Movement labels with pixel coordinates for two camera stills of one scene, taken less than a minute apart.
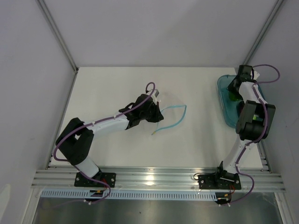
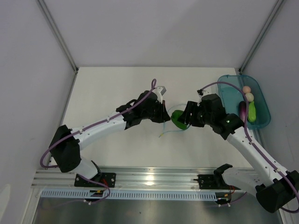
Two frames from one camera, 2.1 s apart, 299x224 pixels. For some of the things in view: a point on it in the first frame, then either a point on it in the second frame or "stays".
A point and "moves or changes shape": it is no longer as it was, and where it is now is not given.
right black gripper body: x=230 y=87 -> x=203 y=118
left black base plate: x=109 y=178 stays
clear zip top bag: x=172 y=116 moves or changes shape
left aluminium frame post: x=59 y=34 stays
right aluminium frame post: x=263 y=31 stays
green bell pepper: x=233 y=97 -> x=180 y=125
